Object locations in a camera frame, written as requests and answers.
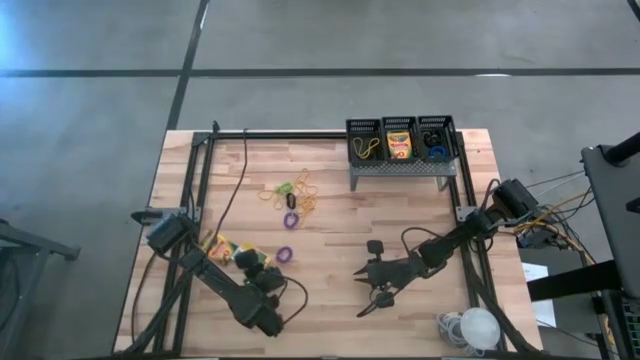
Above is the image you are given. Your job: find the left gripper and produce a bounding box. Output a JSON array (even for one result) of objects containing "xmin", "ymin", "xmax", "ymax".
[{"xmin": 234, "ymin": 249, "xmax": 286, "ymax": 297}]

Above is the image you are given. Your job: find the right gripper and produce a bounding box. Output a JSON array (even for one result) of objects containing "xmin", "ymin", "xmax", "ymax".
[{"xmin": 353, "ymin": 252, "xmax": 431, "ymax": 292}]

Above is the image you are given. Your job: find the yellow rubber band pile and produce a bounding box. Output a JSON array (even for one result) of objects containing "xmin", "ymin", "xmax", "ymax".
[{"xmin": 257, "ymin": 167, "xmax": 321, "ymax": 220}]

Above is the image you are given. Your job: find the black plastic mesh basket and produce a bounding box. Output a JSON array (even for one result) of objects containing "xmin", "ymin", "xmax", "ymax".
[
  {"xmin": 381, "ymin": 116, "xmax": 421, "ymax": 162},
  {"xmin": 345, "ymin": 118, "xmax": 385, "ymax": 164},
  {"xmin": 417, "ymin": 115, "xmax": 459, "ymax": 161}
]

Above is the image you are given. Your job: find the grey perforated metal shelf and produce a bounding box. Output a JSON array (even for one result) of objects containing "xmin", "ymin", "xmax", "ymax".
[{"xmin": 348, "ymin": 158, "xmax": 459, "ymax": 193}]

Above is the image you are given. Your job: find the white dome lamp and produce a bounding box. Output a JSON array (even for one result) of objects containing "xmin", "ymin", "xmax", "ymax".
[{"xmin": 459, "ymin": 307, "xmax": 502, "ymax": 351}]

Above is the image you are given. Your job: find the white paper sheet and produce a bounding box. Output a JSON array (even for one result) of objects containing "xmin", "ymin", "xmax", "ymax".
[{"xmin": 521, "ymin": 262, "xmax": 558, "ymax": 329}]

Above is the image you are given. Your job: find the black flat bar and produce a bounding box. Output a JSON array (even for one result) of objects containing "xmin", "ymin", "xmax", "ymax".
[{"xmin": 527, "ymin": 259, "xmax": 621, "ymax": 302}]

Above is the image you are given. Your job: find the grey metal stand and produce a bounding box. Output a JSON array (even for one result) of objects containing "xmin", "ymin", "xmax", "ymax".
[{"xmin": 0, "ymin": 218, "xmax": 82, "ymax": 360}]

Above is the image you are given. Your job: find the grey metal cart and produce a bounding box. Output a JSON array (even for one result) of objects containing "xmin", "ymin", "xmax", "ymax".
[{"xmin": 581, "ymin": 143, "xmax": 640, "ymax": 301}]

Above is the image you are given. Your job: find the backlit keyboard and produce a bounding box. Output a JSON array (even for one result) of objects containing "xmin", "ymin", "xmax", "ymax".
[{"xmin": 621, "ymin": 298, "xmax": 640, "ymax": 360}]

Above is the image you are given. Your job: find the black pole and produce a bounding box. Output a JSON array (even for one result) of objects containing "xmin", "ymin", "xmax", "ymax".
[{"xmin": 603, "ymin": 130, "xmax": 640, "ymax": 166}]

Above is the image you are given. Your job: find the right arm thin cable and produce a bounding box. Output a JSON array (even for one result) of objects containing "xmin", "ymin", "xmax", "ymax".
[{"xmin": 399, "ymin": 227, "xmax": 444, "ymax": 251}]

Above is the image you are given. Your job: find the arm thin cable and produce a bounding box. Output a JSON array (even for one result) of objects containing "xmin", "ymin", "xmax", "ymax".
[
  {"xmin": 214, "ymin": 128, "xmax": 250, "ymax": 236},
  {"xmin": 399, "ymin": 227, "xmax": 444, "ymax": 251}
]

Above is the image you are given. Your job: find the white coiled cable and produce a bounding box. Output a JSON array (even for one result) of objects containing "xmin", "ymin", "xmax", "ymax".
[{"xmin": 436, "ymin": 310, "xmax": 469, "ymax": 350}]

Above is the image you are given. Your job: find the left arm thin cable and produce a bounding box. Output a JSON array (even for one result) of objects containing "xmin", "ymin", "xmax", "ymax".
[{"xmin": 214, "ymin": 128, "xmax": 250, "ymax": 236}]

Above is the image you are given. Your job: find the thin brown cable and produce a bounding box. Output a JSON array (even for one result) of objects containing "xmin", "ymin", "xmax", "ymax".
[{"xmin": 130, "ymin": 234, "xmax": 174, "ymax": 346}]

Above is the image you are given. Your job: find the yellow and black cable bundle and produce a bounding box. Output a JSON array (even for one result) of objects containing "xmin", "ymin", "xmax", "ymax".
[{"xmin": 512, "ymin": 169, "xmax": 599, "ymax": 266}]

